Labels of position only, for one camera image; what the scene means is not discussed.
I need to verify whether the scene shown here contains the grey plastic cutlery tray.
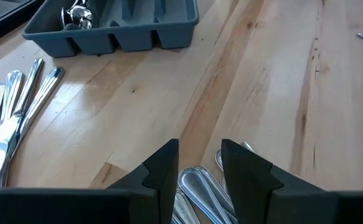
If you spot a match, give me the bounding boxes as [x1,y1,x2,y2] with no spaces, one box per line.
[21,0,200,58]

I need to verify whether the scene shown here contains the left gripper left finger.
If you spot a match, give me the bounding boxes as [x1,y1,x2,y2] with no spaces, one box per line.
[0,139,180,224]

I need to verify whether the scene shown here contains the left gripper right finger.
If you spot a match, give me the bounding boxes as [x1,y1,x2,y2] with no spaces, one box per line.
[220,139,363,224]

